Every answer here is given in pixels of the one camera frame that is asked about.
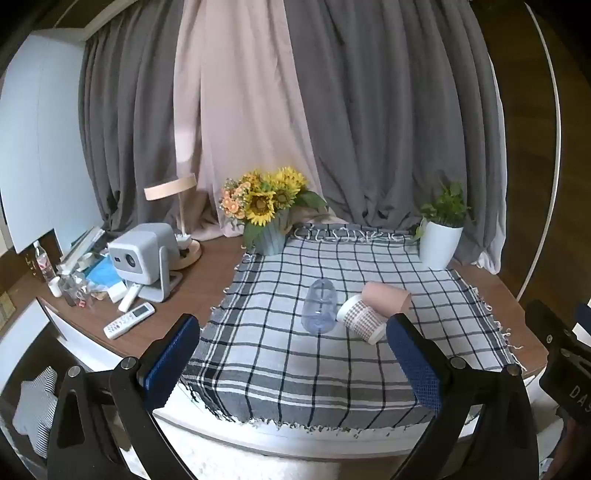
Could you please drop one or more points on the grey ribbed vase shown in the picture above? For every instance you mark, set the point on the grey ribbed vase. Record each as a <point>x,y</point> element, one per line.
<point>271,237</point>

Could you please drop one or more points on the clear plastic cup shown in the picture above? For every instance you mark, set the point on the clear plastic cup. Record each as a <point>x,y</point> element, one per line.
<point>319,307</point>

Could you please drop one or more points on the white patterned paper cup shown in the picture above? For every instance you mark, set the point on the white patterned paper cup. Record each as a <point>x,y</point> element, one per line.
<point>362,319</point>

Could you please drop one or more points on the slim white remote control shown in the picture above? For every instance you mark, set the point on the slim white remote control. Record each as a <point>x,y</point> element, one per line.
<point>131,297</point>

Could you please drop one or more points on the sunflower bouquet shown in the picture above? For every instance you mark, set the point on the sunflower bouquet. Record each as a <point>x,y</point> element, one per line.
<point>263,196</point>

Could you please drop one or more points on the grey white projector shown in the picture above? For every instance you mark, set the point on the grey white projector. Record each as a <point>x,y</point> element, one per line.
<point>138,249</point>

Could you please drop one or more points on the pink round desk lamp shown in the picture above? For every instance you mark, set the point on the pink round desk lamp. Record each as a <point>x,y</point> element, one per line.
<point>171,187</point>

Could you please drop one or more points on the small white bottle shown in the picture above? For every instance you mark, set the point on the small white bottle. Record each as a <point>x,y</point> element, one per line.
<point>55,287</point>

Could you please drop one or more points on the white button remote control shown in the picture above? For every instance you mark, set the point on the white button remote control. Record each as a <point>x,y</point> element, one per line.
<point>129,321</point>

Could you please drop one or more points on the small white box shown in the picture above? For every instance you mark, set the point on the small white box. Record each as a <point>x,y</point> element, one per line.
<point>116,293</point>

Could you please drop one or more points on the white fluffy rug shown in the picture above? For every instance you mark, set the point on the white fluffy rug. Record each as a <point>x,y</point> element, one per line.
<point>277,467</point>

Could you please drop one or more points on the pink paper cup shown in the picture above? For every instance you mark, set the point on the pink paper cup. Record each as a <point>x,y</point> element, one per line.
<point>385,297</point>

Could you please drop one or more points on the clear water bottle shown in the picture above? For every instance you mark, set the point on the clear water bottle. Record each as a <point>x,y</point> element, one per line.
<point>44,263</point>

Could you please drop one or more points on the pale pink curtain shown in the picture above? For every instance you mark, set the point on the pale pink curtain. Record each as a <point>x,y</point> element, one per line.
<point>240,92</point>

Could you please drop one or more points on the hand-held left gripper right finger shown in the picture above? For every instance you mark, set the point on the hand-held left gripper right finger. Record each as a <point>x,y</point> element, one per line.
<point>415,364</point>

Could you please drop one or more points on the white thin frame strip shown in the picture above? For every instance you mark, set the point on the white thin frame strip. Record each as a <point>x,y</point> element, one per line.
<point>551,115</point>

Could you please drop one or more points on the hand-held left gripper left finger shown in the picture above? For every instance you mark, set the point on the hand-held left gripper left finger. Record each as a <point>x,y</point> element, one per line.
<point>171,362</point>

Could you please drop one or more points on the blue packet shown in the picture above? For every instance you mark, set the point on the blue packet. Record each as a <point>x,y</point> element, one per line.
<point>102,274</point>

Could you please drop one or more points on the green leafy plant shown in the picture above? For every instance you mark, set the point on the green leafy plant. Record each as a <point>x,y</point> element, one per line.
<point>445,205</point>

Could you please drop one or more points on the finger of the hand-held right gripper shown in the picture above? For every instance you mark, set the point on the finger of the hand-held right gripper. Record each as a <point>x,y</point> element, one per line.
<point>585,314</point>
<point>540,318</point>

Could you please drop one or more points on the grey curtain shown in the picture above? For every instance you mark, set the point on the grey curtain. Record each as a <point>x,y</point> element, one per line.
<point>397,115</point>
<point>129,129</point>

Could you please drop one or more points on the checked grey white tablecloth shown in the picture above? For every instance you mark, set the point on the checked grey white tablecloth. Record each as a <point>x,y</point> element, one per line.
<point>277,369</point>

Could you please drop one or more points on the striped cloth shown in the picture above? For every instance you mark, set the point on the striped cloth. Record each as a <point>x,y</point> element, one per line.
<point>34,410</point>

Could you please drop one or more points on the white plant pot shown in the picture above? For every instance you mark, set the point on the white plant pot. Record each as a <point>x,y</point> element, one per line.
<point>438,244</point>

